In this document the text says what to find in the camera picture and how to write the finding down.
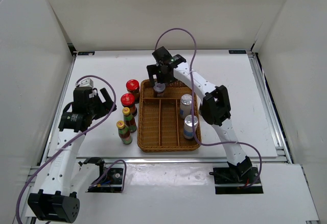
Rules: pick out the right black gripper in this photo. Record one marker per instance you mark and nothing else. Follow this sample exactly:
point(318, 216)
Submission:
point(153, 70)

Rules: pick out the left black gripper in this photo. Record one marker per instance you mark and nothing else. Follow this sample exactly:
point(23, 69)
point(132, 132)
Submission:
point(104, 109)

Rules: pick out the purple lid dark jar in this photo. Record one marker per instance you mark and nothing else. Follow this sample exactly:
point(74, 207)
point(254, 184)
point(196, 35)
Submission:
point(159, 89)

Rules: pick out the silver white can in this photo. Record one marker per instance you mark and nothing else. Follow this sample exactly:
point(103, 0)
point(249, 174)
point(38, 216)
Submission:
point(189, 124)
point(185, 105)

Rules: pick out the silver top white can front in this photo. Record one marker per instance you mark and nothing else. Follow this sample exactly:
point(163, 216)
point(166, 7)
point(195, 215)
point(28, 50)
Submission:
point(189, 124)

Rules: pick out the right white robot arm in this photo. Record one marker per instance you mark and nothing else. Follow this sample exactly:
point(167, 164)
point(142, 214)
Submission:
point(215, 109)

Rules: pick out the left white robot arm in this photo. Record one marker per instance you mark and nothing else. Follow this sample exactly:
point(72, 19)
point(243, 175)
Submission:
point(56, 200)

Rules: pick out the red lid sauce jar front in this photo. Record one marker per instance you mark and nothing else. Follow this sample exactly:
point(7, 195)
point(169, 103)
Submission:
point(128, 100)

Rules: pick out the red lid sauce jar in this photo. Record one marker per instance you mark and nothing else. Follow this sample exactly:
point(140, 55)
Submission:
point(128, 100)
point(133, 87)

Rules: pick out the yellow cap sauce bottle rear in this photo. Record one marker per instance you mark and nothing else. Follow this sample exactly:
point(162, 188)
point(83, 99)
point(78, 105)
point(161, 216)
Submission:
point(129, 120)

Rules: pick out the yellow cap sauce bottle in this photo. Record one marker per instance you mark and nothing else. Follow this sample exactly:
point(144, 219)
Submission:
point(129, 120)
point(124, 133)

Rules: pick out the red lid sauce jar rear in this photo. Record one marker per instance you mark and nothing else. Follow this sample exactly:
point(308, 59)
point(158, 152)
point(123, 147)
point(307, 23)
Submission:
point(133, 87)

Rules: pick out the yellow cap sauce bottle front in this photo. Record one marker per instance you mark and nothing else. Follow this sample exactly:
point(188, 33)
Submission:
point(124, 133)

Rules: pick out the wicker divided basket tray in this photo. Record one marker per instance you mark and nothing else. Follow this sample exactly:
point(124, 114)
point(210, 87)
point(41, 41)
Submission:
point(160, 127)

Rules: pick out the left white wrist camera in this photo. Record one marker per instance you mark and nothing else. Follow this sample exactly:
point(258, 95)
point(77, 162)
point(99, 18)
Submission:
point(86, 82)

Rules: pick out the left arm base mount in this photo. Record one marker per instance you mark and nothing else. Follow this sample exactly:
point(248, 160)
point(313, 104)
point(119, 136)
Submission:
point(111, 178)

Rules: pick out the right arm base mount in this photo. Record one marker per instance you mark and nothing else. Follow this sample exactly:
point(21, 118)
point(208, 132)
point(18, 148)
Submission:
point(226, 183)

